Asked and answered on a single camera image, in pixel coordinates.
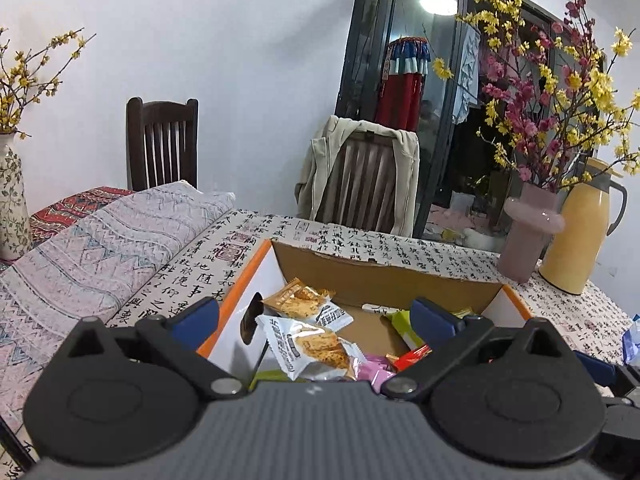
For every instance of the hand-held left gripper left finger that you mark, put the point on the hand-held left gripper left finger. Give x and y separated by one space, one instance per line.
197 320

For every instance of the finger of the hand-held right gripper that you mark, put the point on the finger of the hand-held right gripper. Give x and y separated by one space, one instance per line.
597 367

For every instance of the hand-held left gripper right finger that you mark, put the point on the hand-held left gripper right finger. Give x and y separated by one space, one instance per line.
435 325

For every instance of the large green snack packet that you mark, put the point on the large green snack packet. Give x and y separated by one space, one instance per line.
405 325

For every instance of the red snack packet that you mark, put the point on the red snack packet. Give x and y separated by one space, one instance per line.
412 355

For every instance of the red cardboard box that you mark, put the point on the red cardboard box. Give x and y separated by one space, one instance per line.
380 280

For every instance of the purple snack packet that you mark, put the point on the purple snack packet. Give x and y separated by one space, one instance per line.
375 367

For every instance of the white snack packet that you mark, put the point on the white snack packet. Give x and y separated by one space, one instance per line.
310 347
300 300

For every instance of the blue white plastic bag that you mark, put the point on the blue white plastic bag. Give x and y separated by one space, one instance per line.
632 340

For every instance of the pale woven patterned cloth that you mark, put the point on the pale woven patterned cloth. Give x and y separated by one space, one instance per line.
110 250

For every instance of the pink vase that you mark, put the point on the pink vase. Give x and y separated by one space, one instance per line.
530 240

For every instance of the yellow thermos jug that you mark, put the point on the yellow thermos jug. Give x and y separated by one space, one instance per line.
575 240

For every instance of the beige jacket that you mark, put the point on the beige jacket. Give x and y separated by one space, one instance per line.
405 185

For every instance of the brown wooden chair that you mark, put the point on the brown wooden chair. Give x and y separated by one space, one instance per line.
360 180

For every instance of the dark framed glass door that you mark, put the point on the dark framed glass door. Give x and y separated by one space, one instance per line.
440 160

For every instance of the red patterned cloth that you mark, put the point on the red patterned cloth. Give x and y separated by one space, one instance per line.
75 207

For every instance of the dark wooden chair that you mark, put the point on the dark wooden chair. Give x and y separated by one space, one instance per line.
162 145

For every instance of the floral ceramic vase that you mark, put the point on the floral ceramic vase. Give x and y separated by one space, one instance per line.
12 200

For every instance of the pink and yellow flower bouquet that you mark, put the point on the pink and yellow flower bouquet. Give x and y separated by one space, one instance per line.
545 105

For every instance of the hanging pale garment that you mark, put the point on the hanging pale garment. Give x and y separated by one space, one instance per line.
467 70

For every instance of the yellow blossom branches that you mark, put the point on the yellow blossom branches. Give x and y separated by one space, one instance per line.
20 80

